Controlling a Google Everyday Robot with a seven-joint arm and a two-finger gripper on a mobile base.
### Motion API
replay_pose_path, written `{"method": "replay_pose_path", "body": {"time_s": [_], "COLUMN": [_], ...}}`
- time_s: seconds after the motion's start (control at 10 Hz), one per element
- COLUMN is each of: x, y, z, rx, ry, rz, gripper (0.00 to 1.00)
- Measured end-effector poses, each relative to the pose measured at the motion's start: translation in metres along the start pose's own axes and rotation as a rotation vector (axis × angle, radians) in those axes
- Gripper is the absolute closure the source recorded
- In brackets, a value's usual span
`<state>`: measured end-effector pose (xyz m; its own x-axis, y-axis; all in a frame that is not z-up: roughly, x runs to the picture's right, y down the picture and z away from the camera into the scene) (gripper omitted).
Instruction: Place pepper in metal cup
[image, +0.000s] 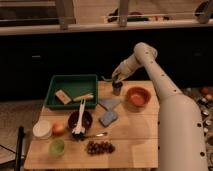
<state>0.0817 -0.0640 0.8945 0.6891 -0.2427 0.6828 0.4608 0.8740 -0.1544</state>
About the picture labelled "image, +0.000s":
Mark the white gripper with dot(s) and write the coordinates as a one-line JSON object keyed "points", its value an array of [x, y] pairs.
{"points": [[121, 72]]}

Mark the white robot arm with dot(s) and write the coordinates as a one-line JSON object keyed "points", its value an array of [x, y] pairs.
{"points": [[181, 137]]}

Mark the metal cup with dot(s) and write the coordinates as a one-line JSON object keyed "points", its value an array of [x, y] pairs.
{"points": [[117, 88]]}

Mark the white lidded cup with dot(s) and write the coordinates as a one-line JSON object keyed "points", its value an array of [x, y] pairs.
{"points": [[42, 129]]}

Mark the green plastic cup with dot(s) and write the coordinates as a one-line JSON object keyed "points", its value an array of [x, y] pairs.
{"points": [[56, 147]]}

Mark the orange bowl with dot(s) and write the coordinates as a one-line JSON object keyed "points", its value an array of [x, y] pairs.
{"points": [[138, 96]]}

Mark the grey cloth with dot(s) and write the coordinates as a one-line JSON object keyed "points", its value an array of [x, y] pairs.
{"points": [[108, 104]]}

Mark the yellow corn cob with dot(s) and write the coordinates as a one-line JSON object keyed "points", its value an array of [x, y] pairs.
{"points": [[88, 96]]}

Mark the blue sponge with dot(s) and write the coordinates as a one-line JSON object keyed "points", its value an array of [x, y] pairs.
{"points": [[108, 117]]}

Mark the green plastic tray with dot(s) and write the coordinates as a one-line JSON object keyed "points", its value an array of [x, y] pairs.
{"points": [[73, 86]]}

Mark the dark maroon bowl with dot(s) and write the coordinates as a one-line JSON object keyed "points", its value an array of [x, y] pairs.
{"points": [[86, 120]]}

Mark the tan sponge block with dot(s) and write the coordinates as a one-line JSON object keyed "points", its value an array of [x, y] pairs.
{"points": [[63, 97]]}

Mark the purple grapes bunch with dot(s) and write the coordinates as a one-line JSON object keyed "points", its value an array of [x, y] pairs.
{"points": [[96, 148]]}

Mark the orange fruit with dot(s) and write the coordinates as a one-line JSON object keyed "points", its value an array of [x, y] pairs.
{"points": [[58, 129]]}

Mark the black chair frame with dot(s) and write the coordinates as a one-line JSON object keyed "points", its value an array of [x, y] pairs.
{"points": [[18, 151]]}

